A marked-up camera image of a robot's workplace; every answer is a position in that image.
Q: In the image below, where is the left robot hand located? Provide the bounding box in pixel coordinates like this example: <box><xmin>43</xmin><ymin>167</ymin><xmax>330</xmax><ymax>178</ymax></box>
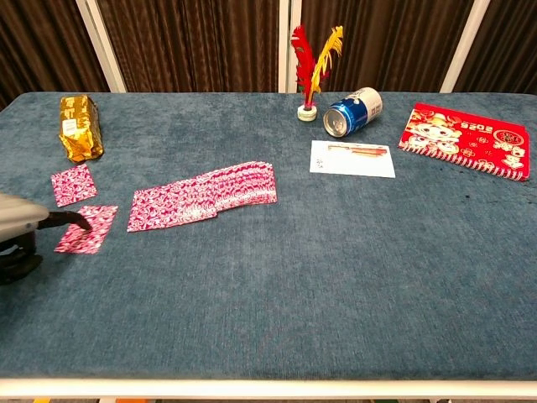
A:
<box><xmin>0</xmin><ymin>193</ymin><xmax>93</xmax><ymax>287</ymax></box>

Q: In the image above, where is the pink patterned playing card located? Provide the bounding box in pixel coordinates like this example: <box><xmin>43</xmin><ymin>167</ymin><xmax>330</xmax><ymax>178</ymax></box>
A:
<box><xmin>54</xmin><ymin>204</ymin><xmax>119</xmax><ymax>255</ymax></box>
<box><xmin>50</xmin><ymin>163</ymin><xmax>98</xmax><ymax>208</ymax></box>

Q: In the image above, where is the gold foil package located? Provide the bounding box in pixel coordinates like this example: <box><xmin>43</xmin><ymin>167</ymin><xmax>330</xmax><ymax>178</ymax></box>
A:
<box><xmin>59</xmin><ymin>94</ymin><xmax>105</xmax><ymax>165</ymax></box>

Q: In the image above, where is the spread pink playing card deck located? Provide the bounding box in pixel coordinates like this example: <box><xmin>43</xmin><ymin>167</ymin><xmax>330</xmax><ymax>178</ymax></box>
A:
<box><xmin>126</xmin><ymin>160</ymin><xmax>279</xmax><ymax>233</ymax></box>

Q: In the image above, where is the brown pleated curtain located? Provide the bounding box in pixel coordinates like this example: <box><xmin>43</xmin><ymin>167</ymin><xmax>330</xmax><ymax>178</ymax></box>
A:
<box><xmin>0</xmin><ymin>0</ymin><xmax>537</xmax><ymax>112</ymax></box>

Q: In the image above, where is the blue velvet tablecloth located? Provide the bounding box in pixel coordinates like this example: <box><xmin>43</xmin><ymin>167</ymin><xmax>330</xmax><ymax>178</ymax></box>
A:
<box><xmin>0</xmin><ymin>91</ymin><xmax>537</xmax><ymax>381</ymax></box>

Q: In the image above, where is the red yellow feather shuttlecock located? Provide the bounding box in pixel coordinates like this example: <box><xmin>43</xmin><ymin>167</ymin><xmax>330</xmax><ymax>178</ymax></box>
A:
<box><xmin>290</xmin><ymin>24</ymin><xmax>344</xmax><ymax>123</ymax></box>

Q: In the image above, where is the white printed paper card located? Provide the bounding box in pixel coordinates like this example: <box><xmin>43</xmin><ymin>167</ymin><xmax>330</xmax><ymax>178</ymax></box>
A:
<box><xmin>309</xmin><ymin>139</ymin><xmax>397</xmax><ymax>179</ymax></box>

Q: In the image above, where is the blue white drink can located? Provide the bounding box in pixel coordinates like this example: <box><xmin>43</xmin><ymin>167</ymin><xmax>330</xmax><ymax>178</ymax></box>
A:
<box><xmin>321</xmin><ymin>86</ymin><xmax>383</xmax><ymax>139</ymax></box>

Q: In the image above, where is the red spiral bound calendar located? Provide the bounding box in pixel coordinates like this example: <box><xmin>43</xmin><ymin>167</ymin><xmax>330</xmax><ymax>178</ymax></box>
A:
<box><xmin>397</xmin><ymin>102</ymin><xmax>531</xmax><ymax>182</ymax></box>

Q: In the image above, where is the white slanted frame post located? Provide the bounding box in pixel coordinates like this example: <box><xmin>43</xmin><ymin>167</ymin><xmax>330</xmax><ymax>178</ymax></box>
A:
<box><xmin>75</xmin><ymin>0</ymin><xmax>128</xmax><ymax>94</ymax></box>
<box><xmin>439</xmin><ymin>0</ymin><xmax>492</xmax><ymax>94</ymax></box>

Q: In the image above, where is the white table edge rail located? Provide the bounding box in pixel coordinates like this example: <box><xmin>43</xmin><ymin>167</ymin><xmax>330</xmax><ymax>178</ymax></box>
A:
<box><xmin>0</xmin><ymin>377</ymin><xmax>537</xmax><ymax>400</ymax></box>

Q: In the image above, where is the white upright frame post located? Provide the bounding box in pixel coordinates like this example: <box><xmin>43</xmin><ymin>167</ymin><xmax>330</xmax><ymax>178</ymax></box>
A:
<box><xmin>277</xmin><ymin>0</ymin><xmax>303</xmax><ymax>94</ymax></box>

